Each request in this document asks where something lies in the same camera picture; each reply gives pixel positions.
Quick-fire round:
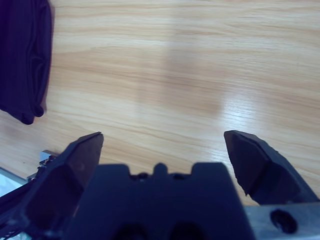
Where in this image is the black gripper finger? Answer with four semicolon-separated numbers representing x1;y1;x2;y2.
223;129;320;206
14;131;104;237

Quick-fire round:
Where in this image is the black Unitree polo shirt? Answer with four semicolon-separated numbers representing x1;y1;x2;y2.
0;0;55;126

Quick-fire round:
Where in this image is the white metal mounting plate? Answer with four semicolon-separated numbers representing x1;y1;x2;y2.
26;149;62;182

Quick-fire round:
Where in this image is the black corner bracket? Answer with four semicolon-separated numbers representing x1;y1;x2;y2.
34;156;57;180

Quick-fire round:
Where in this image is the dark aluminium camera post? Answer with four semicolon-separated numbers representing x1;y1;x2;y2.
0;178;38;226

